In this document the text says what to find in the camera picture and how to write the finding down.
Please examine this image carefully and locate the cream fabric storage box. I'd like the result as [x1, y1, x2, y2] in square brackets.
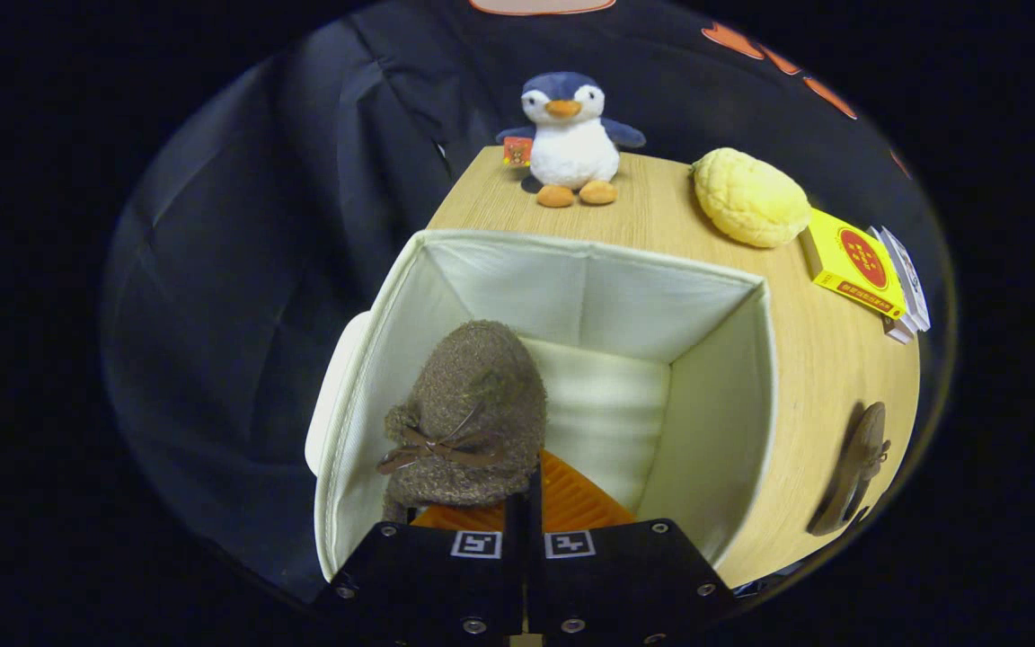
[314, 228, 779, 582]

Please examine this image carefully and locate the cream storage box lid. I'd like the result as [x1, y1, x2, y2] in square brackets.
[305, 310, 373, 477]

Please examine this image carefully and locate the yellow melon bread plush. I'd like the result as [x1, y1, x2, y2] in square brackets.
[691, 147, 813, 249]

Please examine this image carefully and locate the white illustrated card box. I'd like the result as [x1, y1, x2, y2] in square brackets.
[881, 225, 932, 332]

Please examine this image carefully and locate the brown fuzzy shoe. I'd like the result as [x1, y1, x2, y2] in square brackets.
[807, 402, 892, 537]
[376, 320, 548, 524]

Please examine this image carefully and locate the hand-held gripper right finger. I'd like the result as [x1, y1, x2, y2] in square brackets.
[528, 448, 736, 647]

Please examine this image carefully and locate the blue white penguin plush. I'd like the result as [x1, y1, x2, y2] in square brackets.
[496, 72, 647, 208]

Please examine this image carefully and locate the yellow book with red circle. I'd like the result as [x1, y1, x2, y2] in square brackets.
[799, 208, 907, 321]

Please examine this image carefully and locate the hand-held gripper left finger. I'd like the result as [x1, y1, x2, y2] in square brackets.
[329, 467, 527, 647]

